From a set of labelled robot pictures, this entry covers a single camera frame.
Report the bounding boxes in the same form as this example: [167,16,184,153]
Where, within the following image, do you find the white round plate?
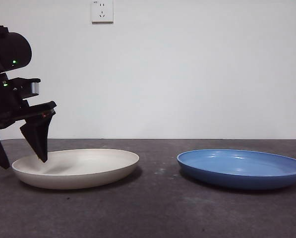
[11,148,140,190]

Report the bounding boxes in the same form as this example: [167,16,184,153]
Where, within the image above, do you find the blue round plate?
[177,148,296,191]

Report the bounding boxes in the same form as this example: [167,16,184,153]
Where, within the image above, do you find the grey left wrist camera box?
[21,78,42,98]

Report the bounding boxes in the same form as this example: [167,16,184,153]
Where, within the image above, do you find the white wall socket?
[92,0,114,25]

